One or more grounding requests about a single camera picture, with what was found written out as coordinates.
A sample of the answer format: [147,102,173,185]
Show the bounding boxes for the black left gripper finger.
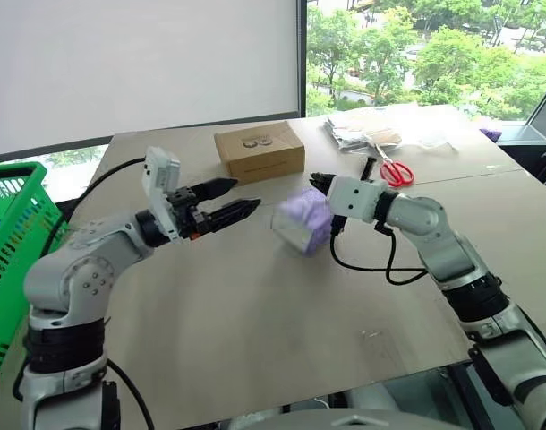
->
[208,198,262,235]
[194,177,240,203]

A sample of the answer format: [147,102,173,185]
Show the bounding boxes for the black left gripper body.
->
[166,185,215,243]

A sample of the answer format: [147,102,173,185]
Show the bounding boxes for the purple items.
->
[272,187,336,258]

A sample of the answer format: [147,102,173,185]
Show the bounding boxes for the green plastic basket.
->
[0,161,71,391]

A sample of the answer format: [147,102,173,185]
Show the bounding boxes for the brown cardboard box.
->
[213,119,307,185]

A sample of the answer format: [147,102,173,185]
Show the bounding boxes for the clear plastic bags pile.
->
[321,105,407,154]

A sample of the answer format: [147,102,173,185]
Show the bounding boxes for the clear plastic bag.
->
[401,128,460,154]

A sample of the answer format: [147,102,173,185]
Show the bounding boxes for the white roller blind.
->
[0,0,302,159]

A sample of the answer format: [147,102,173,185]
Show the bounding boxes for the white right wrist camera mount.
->
[328,175,388,224]

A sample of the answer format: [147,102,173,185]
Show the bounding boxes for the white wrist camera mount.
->
[141,145,185,245]
[328,175,388,224]

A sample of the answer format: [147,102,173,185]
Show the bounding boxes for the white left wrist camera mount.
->
[141,145,185,245]

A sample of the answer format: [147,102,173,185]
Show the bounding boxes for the red handled scissors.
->
[372,142,416,188]

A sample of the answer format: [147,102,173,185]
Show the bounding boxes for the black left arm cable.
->
[43,156,148,259]

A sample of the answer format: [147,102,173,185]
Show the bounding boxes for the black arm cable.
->
[328,214,430,286]
[43,156,148,259]

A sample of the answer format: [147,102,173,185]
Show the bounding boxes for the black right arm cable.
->
[328,214,430,286]

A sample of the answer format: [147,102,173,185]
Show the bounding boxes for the black window frame post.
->
[296,0,310,120]

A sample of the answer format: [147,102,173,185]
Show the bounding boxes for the dark slanted window frame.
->
[495,73,546,196]

